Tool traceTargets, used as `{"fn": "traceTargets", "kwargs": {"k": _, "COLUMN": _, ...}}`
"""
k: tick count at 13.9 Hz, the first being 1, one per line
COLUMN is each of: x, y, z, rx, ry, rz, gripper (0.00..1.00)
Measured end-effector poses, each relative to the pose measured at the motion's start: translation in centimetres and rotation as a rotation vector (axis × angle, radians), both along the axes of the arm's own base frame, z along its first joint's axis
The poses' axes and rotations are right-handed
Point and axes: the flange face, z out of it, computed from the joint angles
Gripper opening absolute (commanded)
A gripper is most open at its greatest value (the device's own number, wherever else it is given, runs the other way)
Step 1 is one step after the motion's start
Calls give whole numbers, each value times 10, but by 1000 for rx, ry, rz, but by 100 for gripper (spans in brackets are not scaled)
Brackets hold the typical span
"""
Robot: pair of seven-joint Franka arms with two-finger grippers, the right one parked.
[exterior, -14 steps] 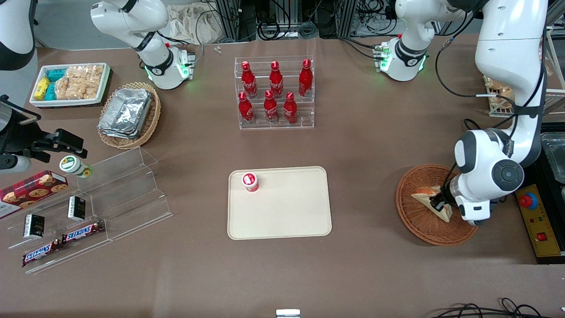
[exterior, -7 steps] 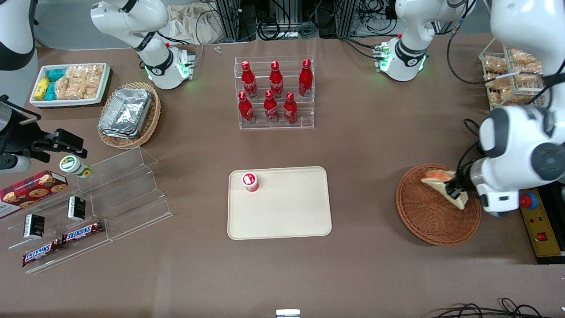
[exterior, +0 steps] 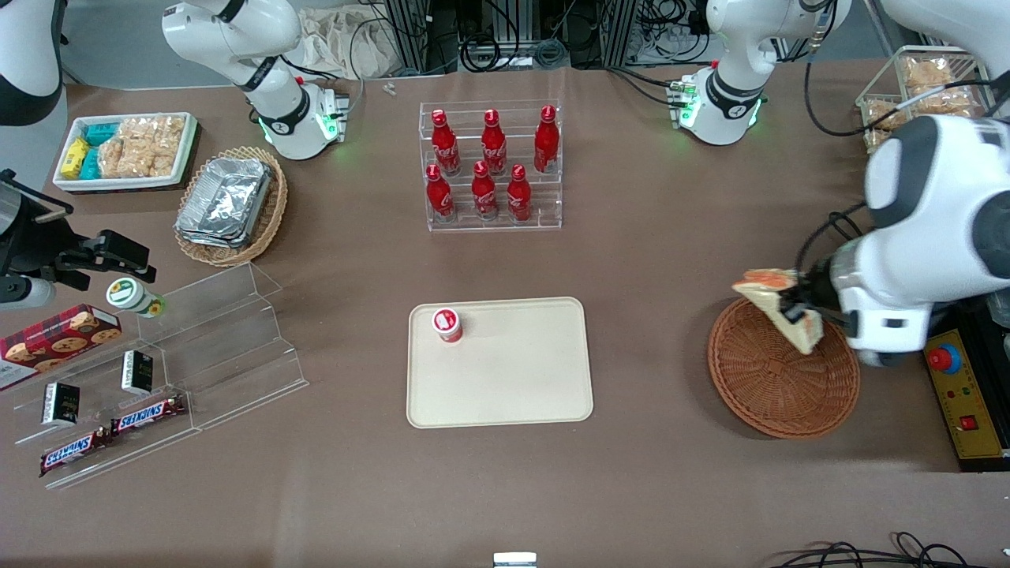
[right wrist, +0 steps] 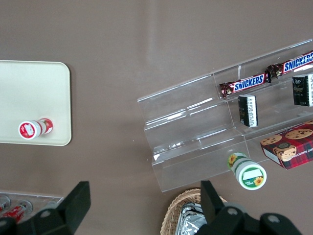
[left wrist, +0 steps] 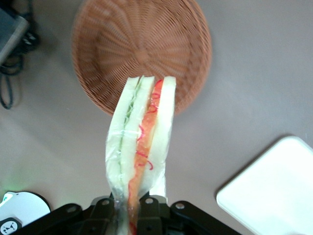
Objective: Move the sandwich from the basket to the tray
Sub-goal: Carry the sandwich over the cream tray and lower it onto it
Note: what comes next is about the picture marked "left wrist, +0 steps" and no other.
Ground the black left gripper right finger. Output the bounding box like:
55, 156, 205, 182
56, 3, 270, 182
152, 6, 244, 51
136, 193, 244, 235

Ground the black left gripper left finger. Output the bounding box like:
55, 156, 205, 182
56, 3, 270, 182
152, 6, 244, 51
13, 195, 116, 235

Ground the plastic-wrapped triangle sandwich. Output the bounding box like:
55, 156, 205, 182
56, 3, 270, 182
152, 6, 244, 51
105, 75, 177, 235

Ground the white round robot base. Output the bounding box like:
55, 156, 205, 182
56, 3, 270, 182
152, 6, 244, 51
0, 191, 51, 229

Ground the white rectangular tray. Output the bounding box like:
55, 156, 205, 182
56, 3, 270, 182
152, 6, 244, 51
216, 136, 313, 235

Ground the brown round wicker basket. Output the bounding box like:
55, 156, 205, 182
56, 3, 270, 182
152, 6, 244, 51
71, 0, 212, 117

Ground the black-and-white marker tag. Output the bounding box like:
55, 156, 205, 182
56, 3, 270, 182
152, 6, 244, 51
0, 217, 19, 233

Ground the black power plug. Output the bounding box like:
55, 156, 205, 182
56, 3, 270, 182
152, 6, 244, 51
21, 31, 40, 52

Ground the grey metal box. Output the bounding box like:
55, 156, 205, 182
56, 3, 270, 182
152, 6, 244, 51
0, 7, 29, 66

